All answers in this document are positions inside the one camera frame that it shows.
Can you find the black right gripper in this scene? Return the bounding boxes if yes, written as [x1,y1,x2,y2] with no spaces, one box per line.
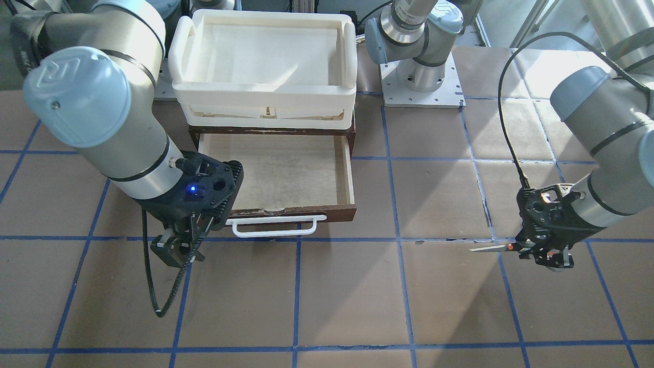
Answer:
[141,195,230,268]

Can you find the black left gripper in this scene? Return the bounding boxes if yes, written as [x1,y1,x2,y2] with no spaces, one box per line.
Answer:
[515,204,593,269]

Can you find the orange grey handled scissors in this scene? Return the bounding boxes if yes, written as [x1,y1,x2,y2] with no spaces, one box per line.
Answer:
[470,242,563,271]

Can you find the brown wooden drawer cabinet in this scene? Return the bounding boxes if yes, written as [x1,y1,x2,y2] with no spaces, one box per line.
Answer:
[189,122,357,224]

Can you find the white drawer handle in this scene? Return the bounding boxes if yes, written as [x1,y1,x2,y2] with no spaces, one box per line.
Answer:
[226,214,328,239]

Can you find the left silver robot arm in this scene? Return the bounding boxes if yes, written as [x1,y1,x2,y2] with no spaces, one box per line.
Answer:
[365,1,653,270]

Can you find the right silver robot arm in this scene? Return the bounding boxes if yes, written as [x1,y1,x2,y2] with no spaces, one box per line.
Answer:
[2,1,242,268]

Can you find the white plastic tray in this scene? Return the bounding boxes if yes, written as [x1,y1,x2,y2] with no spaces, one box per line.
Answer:
[168,9,358,130]

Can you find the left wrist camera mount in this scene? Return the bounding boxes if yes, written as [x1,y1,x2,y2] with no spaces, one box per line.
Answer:
[517,183,582,227]

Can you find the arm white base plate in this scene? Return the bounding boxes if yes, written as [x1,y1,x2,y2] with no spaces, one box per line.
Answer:
[379,53,466,109]

